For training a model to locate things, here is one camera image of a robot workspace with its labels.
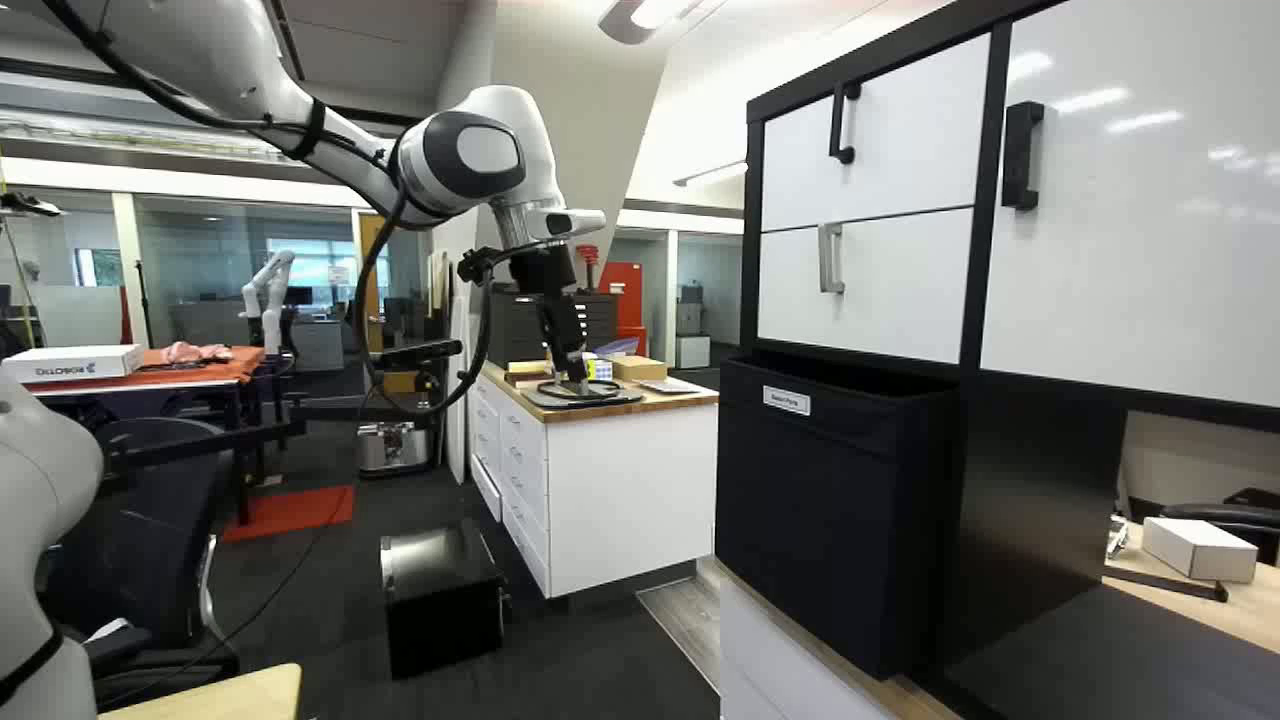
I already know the white bin label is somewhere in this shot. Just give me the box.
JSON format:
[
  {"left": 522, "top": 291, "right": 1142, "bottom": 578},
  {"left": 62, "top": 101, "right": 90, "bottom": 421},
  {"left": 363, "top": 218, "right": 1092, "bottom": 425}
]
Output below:
[{"left": 760, "top": 380, "right": 815, "bottom": 425}]

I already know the white island cabinet wooden top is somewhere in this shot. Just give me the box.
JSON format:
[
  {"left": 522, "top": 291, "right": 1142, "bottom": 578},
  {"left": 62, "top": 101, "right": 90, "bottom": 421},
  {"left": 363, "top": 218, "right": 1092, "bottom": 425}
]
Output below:
[{"left": 465, "top": 356, "right": 722, "bottom": 603}]

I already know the red floor mat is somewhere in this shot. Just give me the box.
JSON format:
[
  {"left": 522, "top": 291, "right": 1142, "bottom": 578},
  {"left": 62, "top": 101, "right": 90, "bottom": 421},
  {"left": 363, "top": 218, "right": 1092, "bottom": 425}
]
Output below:
[{"left": 216, "top": 480, "right": 360, "bottom": 548}]

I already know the long white cardboard box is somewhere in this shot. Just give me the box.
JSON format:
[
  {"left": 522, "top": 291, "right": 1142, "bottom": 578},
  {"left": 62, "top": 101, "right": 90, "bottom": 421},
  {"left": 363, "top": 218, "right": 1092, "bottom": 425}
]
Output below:
[{"left": 0, "top": 342, "right": 148, "bottom": 389}]

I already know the table with red cover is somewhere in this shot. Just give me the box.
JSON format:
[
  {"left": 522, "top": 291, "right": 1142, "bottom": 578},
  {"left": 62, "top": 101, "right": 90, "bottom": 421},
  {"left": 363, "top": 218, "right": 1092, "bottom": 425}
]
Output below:
[{"left": 19, "top": 342, "right": 298, "bottom": 529}]

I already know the white drawer with black handle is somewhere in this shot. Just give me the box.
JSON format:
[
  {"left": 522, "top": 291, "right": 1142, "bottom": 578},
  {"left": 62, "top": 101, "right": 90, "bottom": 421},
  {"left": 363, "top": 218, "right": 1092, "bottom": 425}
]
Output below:
[{"left": 756, "top": 32, "right": 997, "bottom": 237}]

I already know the red cabinet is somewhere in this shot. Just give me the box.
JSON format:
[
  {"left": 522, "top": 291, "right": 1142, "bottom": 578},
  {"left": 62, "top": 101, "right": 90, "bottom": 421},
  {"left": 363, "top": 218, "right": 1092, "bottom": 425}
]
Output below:
[{"left": 597, "top": 255, "right": 652, "bottom": 359}]

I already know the black drawer handle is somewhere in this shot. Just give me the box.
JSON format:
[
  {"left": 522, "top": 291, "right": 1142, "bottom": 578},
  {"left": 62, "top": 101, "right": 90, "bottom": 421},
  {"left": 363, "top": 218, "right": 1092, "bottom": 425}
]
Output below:
[{"left": 825, "top": 80, "right": 864, "bottom": 169}]

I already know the white drawer with silver handle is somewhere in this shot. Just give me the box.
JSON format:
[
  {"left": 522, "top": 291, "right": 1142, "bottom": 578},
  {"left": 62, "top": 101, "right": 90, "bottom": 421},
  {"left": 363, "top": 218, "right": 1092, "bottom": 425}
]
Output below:
[{"left": 751, "top": 205, "right": 978, "bottom": 370}]

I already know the black office chair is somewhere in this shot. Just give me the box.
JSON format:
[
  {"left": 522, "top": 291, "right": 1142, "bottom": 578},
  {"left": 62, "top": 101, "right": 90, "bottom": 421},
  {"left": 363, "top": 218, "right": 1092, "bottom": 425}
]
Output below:
[{"left": 36, "top": 412, "right": 249, "bottom": 713}]

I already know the black shelf unit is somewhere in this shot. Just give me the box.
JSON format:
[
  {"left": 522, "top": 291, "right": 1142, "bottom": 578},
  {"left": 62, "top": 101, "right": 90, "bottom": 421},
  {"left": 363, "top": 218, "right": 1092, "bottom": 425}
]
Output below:
[{"left": 715, "top": 0, "right": 1280, "bottom": 720}]

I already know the silver drawer handle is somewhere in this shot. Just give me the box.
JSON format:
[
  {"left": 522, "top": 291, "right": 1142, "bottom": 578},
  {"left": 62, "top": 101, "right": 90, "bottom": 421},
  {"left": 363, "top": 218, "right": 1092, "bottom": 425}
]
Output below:
[{"left": 815, "top": 219, "right": 847, "bottom": 300}]

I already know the black door handle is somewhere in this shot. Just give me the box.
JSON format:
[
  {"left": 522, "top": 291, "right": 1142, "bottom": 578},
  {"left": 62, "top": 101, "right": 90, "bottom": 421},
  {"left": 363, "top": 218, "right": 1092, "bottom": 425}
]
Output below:
[{"left": 1000, "top": 97, "right": 1047, "bottom": 218}]

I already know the silver bin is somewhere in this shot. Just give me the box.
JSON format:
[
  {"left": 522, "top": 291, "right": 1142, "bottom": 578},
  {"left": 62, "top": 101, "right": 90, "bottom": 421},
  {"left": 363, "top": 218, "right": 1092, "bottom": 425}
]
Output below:
[{"left": 352, "top": 416, "right": 434, "bottom": 480}]

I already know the black fabric storage bin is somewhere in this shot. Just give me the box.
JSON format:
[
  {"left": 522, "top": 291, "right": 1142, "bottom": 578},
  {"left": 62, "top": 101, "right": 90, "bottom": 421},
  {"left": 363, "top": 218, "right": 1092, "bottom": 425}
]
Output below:
[{"left": 710, "top": 350, "right": 959, "bottom": 686}]

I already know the white cabinet door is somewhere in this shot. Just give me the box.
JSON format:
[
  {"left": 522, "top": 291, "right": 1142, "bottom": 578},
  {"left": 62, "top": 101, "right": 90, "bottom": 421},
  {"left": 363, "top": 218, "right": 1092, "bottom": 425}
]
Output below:
[{"left": 978, "top": 0, "right": 1280, "bottom": 412}]

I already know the small wooden box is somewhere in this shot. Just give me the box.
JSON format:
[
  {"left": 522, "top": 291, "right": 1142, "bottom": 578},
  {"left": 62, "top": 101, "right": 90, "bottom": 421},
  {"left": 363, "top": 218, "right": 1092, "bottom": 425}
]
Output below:
[{"left": 609, "top": 351, "right": 671, "bottom": 389}]

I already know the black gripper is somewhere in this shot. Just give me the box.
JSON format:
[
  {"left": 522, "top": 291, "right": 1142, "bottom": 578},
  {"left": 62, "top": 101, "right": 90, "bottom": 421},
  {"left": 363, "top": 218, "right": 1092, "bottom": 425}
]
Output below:
[{"left": 506, "top": 241, "right": 598, "bottom": 392}]

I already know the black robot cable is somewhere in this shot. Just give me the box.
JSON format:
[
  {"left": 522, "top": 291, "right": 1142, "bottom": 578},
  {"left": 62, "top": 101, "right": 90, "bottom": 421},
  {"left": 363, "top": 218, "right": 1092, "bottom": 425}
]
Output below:
[{"left": 36, "top": 0, "right": 499, "bottom": 421}]

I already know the flat white box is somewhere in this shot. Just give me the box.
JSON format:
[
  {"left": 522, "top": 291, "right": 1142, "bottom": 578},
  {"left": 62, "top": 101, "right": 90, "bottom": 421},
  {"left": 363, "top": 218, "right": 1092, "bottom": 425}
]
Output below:
[{"left": 1138, "top": 512, "right": 1263, "bottom": 588}]

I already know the black box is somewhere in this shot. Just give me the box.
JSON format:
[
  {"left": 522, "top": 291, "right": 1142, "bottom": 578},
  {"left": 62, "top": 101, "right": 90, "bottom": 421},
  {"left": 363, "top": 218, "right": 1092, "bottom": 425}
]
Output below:
[{"left": 377, "top": 522, "right": 511, "bottom": 686}]

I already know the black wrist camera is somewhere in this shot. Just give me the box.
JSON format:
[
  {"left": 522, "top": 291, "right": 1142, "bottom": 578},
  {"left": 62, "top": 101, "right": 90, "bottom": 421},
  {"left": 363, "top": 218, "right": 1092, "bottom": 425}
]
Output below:
[{"left": 456, "top": 245, "right": 520, "bottom": 289}]

